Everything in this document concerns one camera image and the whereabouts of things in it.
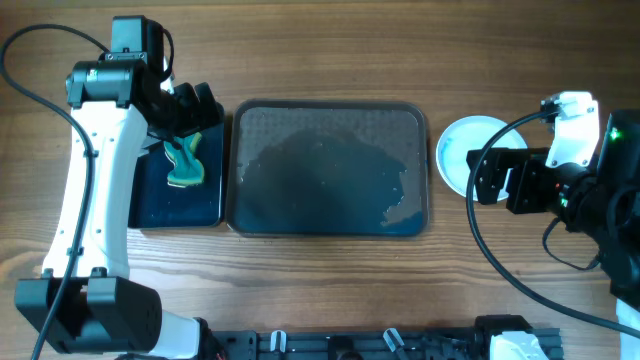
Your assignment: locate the green yellow sponge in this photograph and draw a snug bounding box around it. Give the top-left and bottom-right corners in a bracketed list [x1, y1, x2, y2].
[163, 132, 205, 188]

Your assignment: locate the white plate stained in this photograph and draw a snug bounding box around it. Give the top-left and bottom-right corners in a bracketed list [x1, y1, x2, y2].
[436, 115, 506, 197]

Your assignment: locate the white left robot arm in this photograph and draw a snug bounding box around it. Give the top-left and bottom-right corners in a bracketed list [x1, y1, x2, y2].
[15, 60, 226, 359]

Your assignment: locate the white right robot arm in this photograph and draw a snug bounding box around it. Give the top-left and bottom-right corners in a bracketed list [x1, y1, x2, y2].
[466, 106, 639, 359]

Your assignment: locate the black water tray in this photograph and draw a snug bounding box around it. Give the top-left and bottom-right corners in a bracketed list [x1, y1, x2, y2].
[128, 123, 225, 229]

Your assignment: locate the dark grey serving tray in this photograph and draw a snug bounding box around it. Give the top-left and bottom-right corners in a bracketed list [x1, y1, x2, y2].
[225, 99, 430, 238]

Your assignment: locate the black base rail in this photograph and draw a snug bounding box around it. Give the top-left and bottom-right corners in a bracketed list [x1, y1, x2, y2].
[199, 327, 565, 360]

